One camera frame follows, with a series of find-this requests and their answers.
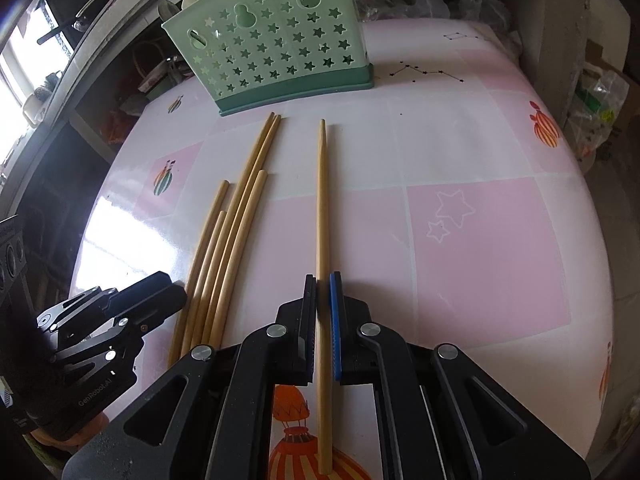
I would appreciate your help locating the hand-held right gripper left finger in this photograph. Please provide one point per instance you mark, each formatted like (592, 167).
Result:
(300, 340)

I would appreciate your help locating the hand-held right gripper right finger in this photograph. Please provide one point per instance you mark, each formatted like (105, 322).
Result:
(336, 330)

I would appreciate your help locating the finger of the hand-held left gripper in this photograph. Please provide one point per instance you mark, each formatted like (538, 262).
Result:
(150, 312)
(100, 305)

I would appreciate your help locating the green star-cutout utensil holder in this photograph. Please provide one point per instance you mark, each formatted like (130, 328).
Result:
(280, 85)

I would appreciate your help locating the person's left hand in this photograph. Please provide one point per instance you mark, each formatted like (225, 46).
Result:
(75, 435)

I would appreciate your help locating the orange plastic bag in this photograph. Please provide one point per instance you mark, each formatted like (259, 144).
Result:
(117, 127)

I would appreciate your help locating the white mug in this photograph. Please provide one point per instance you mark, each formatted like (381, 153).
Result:
(32, 110)

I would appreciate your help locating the pink printed tablecloth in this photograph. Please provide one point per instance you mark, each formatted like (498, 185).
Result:
(450, 135)

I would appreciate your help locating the white patterned bowl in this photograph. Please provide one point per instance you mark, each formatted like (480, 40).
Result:
(160, 85)

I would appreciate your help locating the grey kitchen counter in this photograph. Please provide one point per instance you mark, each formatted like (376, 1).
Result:
(82, 55)

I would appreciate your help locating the black frying pan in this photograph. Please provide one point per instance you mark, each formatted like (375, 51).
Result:
(60, 30)

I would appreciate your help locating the white plastic bag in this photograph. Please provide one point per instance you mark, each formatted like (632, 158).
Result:
(487, 10)
(430, 2)

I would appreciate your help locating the plastic bag of goods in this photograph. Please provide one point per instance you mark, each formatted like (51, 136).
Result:
(600, 105)

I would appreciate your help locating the cardboard box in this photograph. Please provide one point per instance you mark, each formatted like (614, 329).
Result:
(592, 52)

